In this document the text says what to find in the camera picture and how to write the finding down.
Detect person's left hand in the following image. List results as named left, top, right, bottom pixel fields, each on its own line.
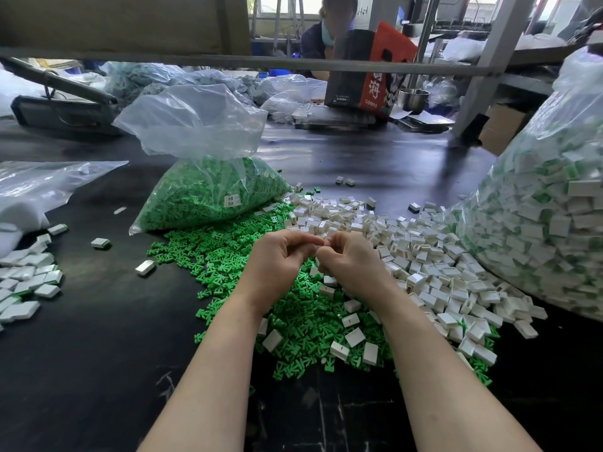
left=236, top=229, right=327, bottom=315

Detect person's right hand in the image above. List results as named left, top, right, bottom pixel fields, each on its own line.
left=315, top=230, right=403, bottom=309

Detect pile of green parts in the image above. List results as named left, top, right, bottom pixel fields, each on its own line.
left=146, top=202, right=496, bottom=387

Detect pile of white plastic caps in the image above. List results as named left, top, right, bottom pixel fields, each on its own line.
left=256, top=191, right=550, bottom=368

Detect pile of assembled white pieces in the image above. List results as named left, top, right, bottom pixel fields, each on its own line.
left=0, top=223, right=69, bottom=326

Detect person's right forearm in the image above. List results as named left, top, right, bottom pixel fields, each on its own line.
left=372, top=289, right=543, bottom=452

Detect person's left forearm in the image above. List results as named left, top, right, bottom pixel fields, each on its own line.
left=138, top=298, right=274, bottom=452

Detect bag of green clips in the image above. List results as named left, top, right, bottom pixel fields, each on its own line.
left=113, top=84, right=291, bottom=236

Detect large bag of white caps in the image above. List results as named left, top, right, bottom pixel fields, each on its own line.
left=457, top=46, right=603, bottom=323

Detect clear bag of pale parts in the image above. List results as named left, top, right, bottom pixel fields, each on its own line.
left=104, top=62, right=251, bottom=106

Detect white paper sheets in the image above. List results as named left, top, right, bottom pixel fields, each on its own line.
left=394, top=108, right=458, bottom=132

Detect crumpled white plastic bag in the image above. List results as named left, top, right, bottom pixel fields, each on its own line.
left=259, top=75, right=328, bottom=125

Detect metal bowl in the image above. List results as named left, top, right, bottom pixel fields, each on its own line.
left=398, top=87, right=431, bottom=113

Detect black and red box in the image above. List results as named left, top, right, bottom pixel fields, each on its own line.
left=326, top=21, right=420, bottom=119

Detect black table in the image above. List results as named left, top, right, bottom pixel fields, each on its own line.
left=0, top=80, right=603, bottom=452

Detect cardboard box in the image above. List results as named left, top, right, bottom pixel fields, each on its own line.
left=479, top=103, right=538, bottom=156

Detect empty clear plastic bag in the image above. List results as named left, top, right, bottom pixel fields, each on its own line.
left=0, top=161, right=129, bottom=260

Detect white bags on shelf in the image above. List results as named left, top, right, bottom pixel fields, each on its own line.
left=441, top=31, right=571, bottom=62

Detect brown board panel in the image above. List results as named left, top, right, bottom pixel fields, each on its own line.
left=0, top=0, right=252, bottom=55

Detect white plastic sheet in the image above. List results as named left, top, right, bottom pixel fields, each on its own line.
left=0, top=68, right=41, bottom=119

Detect grey metal shelf frame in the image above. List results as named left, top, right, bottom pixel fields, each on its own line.
left=0, top=0, right=603, bottom=145

